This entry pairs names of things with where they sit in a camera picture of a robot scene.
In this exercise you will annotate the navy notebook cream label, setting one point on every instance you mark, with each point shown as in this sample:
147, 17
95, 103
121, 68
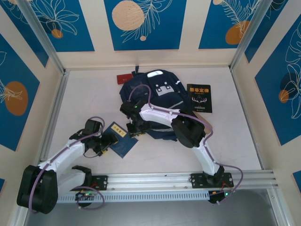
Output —
124, 143

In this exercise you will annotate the navy blue backpack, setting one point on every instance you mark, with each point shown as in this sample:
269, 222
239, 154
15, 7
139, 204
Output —
171, 99

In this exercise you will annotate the red pencil case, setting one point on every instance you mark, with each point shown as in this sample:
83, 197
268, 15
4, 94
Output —
123, 78

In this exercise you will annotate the black book yellow title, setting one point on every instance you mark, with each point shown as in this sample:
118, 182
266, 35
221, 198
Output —
200, 90

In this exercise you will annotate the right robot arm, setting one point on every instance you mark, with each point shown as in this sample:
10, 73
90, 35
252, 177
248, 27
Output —
188, 131

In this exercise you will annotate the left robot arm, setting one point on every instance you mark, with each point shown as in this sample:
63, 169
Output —
37, 188

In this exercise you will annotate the grey metal panel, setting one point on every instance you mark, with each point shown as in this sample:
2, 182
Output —
150, 214

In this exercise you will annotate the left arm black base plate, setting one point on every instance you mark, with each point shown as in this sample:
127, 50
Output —
101, 182

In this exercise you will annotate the aluminium mounting rail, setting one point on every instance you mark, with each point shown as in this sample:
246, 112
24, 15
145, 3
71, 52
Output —
150, 180

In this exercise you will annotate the aluminium table side rail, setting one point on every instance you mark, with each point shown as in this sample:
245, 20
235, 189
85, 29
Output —
60, 94
233, 73

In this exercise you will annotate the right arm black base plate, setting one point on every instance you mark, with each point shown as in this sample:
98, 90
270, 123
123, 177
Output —
197, 181

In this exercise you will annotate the aluminium frame post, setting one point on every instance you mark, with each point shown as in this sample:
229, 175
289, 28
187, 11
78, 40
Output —
249, 33
40, 33

